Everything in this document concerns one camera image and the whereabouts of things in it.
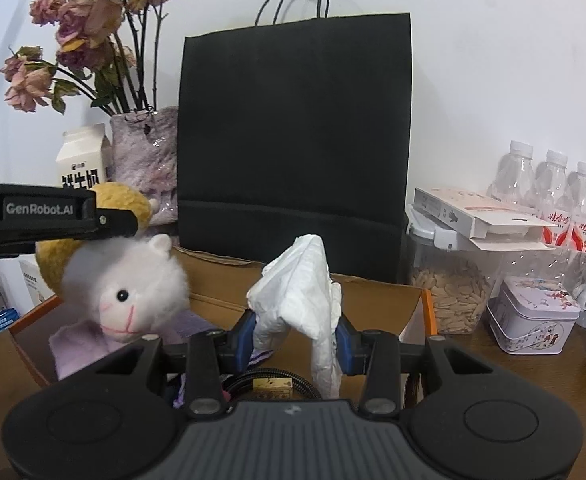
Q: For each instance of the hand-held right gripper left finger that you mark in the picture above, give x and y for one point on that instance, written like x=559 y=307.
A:
x=245 y=342

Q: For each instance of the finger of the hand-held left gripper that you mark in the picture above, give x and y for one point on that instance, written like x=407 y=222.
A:
x=120 y=224

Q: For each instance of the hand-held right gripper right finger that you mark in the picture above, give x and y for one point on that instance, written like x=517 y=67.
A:
x=345 y=347

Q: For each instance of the red cardboard box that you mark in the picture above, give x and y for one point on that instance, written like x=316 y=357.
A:
x=373 y=305

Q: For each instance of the small gold block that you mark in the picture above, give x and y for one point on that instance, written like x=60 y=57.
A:
x=273 y=386

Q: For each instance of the yellow white alpaca plush toy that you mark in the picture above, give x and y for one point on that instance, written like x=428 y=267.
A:
x=133 y=285

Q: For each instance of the white milk carton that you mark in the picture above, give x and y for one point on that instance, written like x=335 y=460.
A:
x=80 y=160

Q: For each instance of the purple textured vase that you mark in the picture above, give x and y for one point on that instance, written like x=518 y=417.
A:
x=143 y=160

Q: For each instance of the white carton box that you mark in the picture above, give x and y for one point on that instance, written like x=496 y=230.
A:
x=35 y=280

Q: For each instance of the clear seed storage container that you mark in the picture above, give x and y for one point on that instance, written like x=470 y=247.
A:
x=448 y=295

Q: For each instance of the blue packet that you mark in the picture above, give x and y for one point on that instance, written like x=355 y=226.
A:
x=0 y=324

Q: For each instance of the flat white cardboard packet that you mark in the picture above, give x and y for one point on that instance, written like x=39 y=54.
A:
x=473 y=212

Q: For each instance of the dried pink rose bouquet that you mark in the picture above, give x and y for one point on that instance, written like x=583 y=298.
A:
x=83 y=25

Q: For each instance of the black paper shopping bag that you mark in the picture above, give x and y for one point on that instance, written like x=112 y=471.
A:
x=293 y=135

